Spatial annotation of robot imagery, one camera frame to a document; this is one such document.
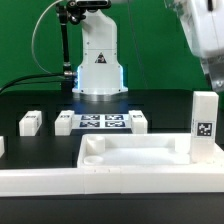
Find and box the white desk top tray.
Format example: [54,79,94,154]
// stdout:
[77,133,224,170]

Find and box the white left fence wall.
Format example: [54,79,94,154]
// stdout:
[0,136,5,158]

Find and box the white fence wall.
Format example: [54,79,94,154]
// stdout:
[0,165,224,197]
[0,136,5,158]

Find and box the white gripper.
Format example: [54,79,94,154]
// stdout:
[164,0,224,92]

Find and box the white front fence wall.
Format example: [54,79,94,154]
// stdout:
[0,165,224,197]

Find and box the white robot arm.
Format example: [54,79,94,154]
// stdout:
[72,0,224,97]

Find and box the grey curved cable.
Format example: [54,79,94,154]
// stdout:
[31,0,65,75]

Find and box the fiducial marker sheet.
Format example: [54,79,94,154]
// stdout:
[72,114,130,129]

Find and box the black cable bundle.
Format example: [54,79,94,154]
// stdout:
[0,73,66,95]

